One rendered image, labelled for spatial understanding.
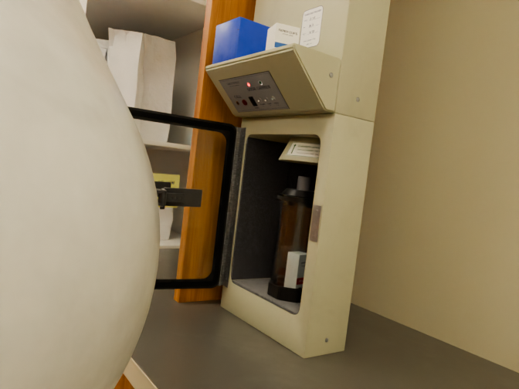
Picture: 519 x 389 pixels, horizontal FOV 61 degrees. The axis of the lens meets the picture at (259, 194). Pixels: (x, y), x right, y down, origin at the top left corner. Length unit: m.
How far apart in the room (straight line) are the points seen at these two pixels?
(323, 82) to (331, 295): 0.41
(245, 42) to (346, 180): 0.36
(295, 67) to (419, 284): 0.68
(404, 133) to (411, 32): 0.28
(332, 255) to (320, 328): 0.14
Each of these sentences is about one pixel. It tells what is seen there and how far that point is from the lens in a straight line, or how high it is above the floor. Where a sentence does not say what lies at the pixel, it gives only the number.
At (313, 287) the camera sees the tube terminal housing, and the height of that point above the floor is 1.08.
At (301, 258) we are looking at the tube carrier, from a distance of 0.96.
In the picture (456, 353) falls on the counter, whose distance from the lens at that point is 1.12.
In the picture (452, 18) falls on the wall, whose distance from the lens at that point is 1.30.
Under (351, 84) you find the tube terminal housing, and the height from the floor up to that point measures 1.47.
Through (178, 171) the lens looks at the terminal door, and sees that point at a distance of 1.03.
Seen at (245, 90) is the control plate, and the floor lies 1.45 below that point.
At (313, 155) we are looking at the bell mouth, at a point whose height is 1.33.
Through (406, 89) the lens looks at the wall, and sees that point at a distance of 1.31.
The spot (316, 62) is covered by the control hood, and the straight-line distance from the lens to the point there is 0.83.
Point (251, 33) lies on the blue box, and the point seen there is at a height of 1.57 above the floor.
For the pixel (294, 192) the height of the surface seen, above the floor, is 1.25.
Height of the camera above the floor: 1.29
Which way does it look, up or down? 3 degrees down
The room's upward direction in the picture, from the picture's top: 7 degrees clockwise
